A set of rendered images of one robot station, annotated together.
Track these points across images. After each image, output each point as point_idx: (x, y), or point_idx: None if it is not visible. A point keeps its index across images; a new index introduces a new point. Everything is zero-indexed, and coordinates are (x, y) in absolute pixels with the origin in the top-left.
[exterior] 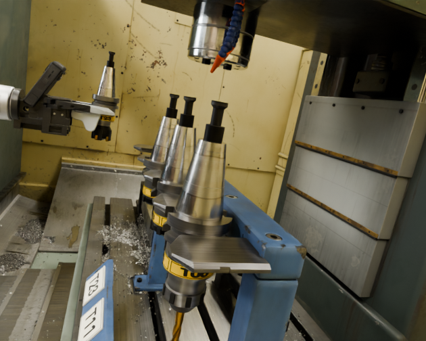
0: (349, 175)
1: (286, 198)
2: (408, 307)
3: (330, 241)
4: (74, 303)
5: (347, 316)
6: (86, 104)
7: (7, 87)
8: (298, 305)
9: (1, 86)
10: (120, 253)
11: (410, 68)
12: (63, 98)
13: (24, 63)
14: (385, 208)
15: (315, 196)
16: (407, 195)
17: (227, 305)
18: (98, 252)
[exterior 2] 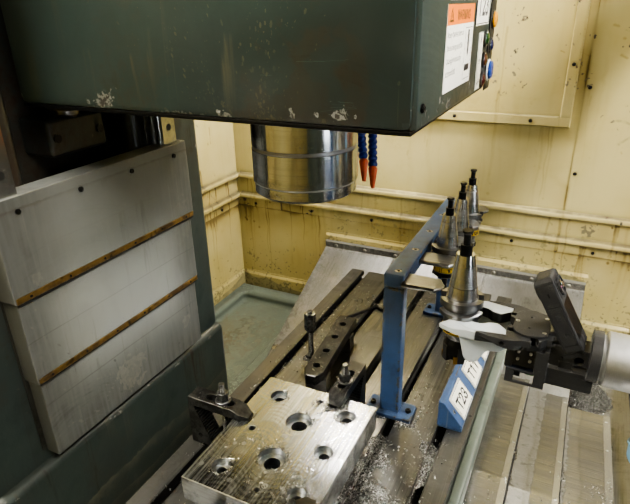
0: (147, 256)
1: (48, 402)
2: (212, 301)
3: (155, 340)
4: (471, 439)
5: (192, 369)
6: (491, 309)
7: (616, 332)
8: (275, 351)
9: (624, 334)
10: (402, 469)
11: None
12: (528, 320)
13: None
14: (193, 249)
15: (113, 326)
16: None
17: (340, 371)
18: (432, 481)
